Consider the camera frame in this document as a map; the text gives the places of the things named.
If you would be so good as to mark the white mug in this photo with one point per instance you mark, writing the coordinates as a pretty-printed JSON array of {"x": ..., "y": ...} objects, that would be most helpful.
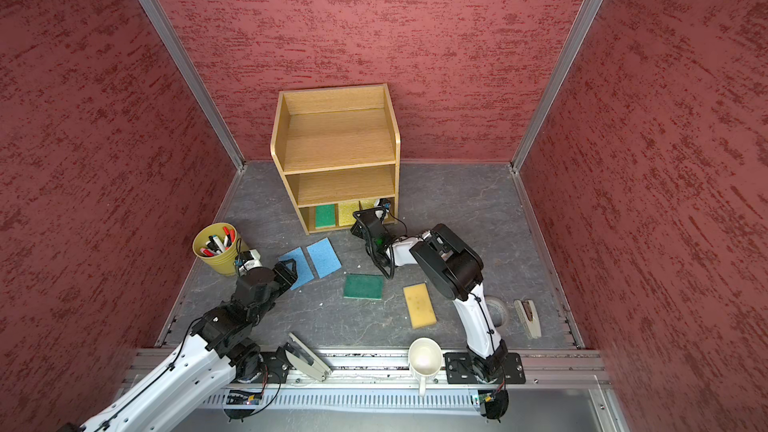
[{"x": 425, "y": 360}]

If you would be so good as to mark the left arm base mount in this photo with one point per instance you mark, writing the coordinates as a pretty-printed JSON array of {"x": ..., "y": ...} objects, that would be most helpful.
[{"x": 263, "y": 367}]

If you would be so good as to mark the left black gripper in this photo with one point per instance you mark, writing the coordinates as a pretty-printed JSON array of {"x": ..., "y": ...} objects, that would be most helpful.
[{"x": 285, "y": 276}]

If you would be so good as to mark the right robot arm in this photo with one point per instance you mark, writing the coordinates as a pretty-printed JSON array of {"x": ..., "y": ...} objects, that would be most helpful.
[{"x": 452, "y": 266}]

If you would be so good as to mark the light blue sponge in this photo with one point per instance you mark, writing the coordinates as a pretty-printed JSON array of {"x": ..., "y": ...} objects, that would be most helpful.
[
  {"x": 296, "y": 261},
  {"x": 324, "y": 258}
]

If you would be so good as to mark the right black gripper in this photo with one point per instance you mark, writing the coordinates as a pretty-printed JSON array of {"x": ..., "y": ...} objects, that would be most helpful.
[{"x": 358, "y": 230}]

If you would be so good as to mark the wooden three-tier shelf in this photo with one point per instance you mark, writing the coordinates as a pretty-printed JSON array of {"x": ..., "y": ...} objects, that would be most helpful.
[{"x": 335, "y": 145}]

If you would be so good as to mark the yellow pen cup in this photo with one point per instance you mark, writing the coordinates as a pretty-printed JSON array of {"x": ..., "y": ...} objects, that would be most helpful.
[{"x": 224, "y": 264}]

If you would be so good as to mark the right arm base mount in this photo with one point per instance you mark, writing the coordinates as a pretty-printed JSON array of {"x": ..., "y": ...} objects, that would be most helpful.
[{"x": 463, "y": 368}]

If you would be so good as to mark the markers in cup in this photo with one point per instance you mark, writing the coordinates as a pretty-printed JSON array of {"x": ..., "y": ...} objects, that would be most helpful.
[{"x": 215, "y": 240}]

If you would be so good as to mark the beige stapler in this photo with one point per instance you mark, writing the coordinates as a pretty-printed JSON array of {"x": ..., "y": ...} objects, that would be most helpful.
[{"x": 528, "y": 316}]

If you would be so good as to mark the yellow sponge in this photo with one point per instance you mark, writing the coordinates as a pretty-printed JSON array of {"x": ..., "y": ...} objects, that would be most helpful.
[
  {"x": 419, "y": 306},
  {"x": 366, "y": 204},
  {"x": 345, "y": 213}
]

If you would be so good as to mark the dark green sponge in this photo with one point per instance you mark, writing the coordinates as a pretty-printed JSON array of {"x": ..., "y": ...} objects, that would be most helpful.
[{"x": 363, "y": 287}]

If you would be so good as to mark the clear tape roll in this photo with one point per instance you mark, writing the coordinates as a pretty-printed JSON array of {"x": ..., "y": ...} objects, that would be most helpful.
[{"x": 499, "y": 312}]

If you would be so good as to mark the right light blue sponge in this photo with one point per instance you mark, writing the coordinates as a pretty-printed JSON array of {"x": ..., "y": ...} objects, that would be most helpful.
[{"x": 324, "y": 258}]

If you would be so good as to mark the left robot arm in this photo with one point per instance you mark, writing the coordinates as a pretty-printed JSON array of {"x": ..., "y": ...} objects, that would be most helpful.
[{"x": 216, "y": 351}]

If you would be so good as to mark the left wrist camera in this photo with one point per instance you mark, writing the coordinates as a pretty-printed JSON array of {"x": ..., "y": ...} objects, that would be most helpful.
[{"x": 247, "y": 260}]

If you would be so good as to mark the left light blue sponge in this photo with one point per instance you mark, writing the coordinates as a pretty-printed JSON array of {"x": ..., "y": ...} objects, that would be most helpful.
[{"x": 296, "y": 261}]

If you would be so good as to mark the bright green sponge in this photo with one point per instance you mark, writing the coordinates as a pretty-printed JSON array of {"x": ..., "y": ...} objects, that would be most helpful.
[{"x": 325, "y": 216}]

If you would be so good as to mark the grey stapler on rail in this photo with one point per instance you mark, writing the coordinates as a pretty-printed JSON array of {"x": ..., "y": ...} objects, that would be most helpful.
[{"x": 303, "y": 359}]

